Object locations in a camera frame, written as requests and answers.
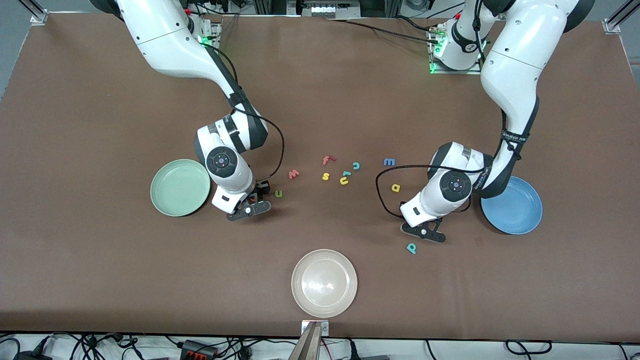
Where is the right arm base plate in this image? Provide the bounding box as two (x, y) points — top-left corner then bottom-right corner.
(190, 14), (224, 49)

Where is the black cable bundle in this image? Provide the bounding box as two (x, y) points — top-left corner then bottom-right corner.
(0, 332), (151, 360)

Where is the grey camera mount bar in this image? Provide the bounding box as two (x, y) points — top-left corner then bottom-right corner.
(289, 322), (322, 360)

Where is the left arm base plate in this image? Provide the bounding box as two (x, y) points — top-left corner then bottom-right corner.
(428, 25), (482, 76)

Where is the grey control box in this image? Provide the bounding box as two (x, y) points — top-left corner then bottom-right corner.
(287, 0), (362, 20)

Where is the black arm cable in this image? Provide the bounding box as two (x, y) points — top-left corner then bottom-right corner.
(202, 42), (286, 183)
(375, 107), (524, 219)

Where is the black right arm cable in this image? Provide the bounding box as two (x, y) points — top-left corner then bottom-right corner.
(202, 42), (286, 183)

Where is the long black table cable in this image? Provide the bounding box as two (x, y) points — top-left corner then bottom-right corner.
(325, 18), (441, 43)

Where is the blue plate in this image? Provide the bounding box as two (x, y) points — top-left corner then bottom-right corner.
(480, 175), (543, 235)

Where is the beige plate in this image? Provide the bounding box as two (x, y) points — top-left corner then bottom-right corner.
(291, 249), (358, 318)

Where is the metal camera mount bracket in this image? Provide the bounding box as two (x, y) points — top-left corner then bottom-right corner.
(301, 320), (330, 336)

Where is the black orange power strip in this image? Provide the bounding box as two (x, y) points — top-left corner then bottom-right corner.
(180, 340), (219, 360)

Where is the light green plate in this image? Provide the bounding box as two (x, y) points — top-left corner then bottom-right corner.
(150, 159), (211, 217)

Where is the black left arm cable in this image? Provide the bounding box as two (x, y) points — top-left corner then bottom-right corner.
(375, 107), (524, 219)

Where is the aluminium frame post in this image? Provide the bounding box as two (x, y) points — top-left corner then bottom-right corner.
(602, 0), (640, 34)
(30, 0), (49, 25)

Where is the black looped cable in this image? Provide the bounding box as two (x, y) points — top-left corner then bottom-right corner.
(505, 340), (553, 357)

